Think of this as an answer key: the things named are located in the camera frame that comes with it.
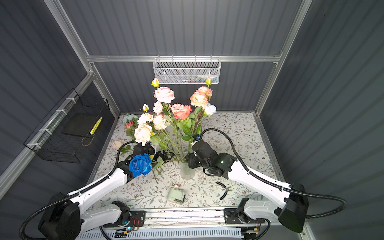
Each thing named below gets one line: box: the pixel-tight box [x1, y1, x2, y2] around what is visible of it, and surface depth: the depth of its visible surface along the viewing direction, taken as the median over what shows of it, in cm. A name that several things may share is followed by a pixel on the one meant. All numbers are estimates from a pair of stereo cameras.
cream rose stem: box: [134, 124, 181, 163], surface depth 58 cm
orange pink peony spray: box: [181, 77, 213, 154], surface depth 64 cm
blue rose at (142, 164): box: [128, 153, 169, 177], surface depth 49 cm
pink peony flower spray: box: [152, 78, 185, 163], surface depth 65 cm
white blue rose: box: [204, 102, 217, 117], surface depth 67 cm
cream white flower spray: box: [137, 103, 181, 163], surface depth 65 cm
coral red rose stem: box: [171, 103, 195, 163], surface depth 65 cm
